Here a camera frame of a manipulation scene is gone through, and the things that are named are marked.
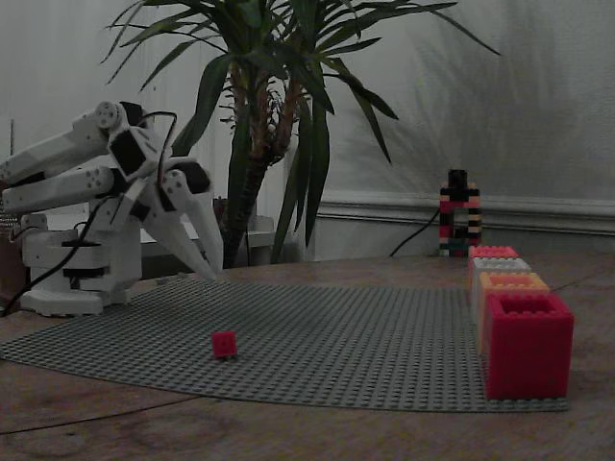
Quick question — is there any grey studded baseplate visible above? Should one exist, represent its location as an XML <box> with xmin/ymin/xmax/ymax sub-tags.
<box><xmin>0</xmin><ymin>278</ymin><xmax>571</xmax><ymax>414</ymax></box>

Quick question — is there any large red brick box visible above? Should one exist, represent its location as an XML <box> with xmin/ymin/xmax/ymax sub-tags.
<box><xmin>484</xmin><ymin>292</ymin><xmax>576</xmax><ymax>400</ymax></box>

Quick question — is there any multicolour brick tower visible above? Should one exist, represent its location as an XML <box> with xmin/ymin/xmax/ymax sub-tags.
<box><xmin>437</xmin><ymin>168</ymin><xmax>482</xmax><ymax>258</ymax></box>

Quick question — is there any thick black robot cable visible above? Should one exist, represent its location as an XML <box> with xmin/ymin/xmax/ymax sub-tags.
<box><xmin>0</xmin><ymin>210</ymin><xmax>97</xmax><ymax>316</ymax></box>

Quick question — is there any black cable behind tower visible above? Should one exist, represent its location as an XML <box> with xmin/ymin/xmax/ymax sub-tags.
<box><xmin>389</xmin><ymin>210</ymin><xmax>442</xmax><ymax>256</ymax></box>

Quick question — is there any grey brick box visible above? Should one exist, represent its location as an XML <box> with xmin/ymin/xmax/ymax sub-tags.
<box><xmin>470</xmin><ymin>256</ymin><xmax>533</xmax><ymax>328</ymax></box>

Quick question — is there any thin servo wire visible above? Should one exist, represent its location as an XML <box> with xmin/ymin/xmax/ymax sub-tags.
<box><xmin>142</xmin><ymin>110</ymin><xmax>178</xmax><ymax>186</ymax></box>

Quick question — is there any green yucca house plant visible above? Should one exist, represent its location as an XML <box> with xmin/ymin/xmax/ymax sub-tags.
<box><xmin>100</xmin><ymin>0</ymin><xmax>504</xmax><ymax>270</ymax></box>

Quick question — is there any small red cube block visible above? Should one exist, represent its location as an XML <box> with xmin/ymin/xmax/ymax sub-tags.
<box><xmin>211</xmin><ymin>330</ymin><xmax>237</xmax><ymax>360</ymax></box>

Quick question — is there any orange brick box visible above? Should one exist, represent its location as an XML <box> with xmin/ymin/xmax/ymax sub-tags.
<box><xmin>477</xmin><ymin>271</ymin><xmax>552</xmax><ymax>356</ymax></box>

